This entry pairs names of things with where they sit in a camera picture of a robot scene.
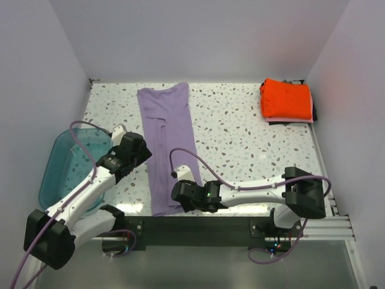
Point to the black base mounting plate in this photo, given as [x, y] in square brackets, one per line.
[248, 232]

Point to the purple t shirt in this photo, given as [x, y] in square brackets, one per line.
[167, 124]

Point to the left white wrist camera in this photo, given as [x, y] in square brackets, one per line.
[117, 134]

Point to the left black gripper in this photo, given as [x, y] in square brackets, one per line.
[144, 154]

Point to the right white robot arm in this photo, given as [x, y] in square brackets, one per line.
[299, 194]

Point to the aluminium frame rail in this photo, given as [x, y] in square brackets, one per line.
[336, 228]

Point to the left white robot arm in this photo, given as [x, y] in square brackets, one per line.
[52, 236]

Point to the teal plastic bin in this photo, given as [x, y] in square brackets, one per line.
[68, 165]

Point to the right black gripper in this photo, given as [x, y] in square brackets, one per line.
[187, 208]

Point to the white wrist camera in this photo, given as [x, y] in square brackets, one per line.
[117, 134]
[184, 173]

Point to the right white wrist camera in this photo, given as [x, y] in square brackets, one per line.
[184, 173]

